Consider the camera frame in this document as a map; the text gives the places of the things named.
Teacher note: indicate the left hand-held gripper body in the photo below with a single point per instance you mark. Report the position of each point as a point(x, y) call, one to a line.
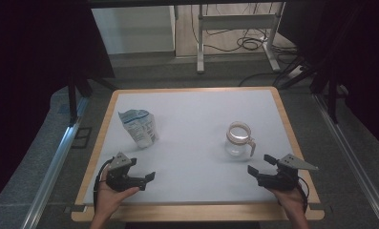
point(123, 178)

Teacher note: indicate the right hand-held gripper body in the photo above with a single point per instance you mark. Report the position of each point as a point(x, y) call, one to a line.
point(282, 181)

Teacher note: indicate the glass jar with hinged lid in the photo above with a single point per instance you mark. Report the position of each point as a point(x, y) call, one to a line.
point(238, 143)

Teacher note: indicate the white and blue pouch bag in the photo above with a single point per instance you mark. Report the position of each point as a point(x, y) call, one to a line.
point(139, 127)

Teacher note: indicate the person's right hand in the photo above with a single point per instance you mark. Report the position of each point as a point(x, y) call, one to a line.
point(292, 201)

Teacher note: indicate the person's left hand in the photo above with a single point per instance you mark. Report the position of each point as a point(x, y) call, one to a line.
point(107, 200)

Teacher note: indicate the black tape piece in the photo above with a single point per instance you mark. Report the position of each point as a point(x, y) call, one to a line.
point(316, 206)
point(75, 209)

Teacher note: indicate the wooden table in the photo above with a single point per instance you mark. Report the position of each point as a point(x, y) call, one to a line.
point(193, 212)

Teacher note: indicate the white foam mat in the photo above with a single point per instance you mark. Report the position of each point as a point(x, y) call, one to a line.
point(193, 127)

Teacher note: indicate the black stand legs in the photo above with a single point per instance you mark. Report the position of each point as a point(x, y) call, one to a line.
point(72, 95)
point(332, 95)

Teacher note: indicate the dark curtain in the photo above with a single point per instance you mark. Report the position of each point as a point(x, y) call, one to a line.
point(34, 63)
point(362, 63)

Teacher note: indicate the white panel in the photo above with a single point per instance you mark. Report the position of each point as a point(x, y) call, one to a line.
point(133, 28)

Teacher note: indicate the aluminium floor rail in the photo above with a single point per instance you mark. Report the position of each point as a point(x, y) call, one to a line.
point(50, 171)
point(352, 159)

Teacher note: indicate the white metal desk frame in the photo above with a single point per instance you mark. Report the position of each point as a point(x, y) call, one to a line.
point(238, 22)

